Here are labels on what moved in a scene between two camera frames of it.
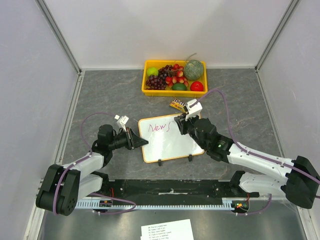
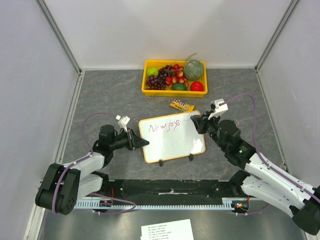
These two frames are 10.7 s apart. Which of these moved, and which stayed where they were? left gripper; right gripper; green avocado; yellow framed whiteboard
Moved: right gripper
Stayed: green avocado; yellow framed whiteboard; left gripper
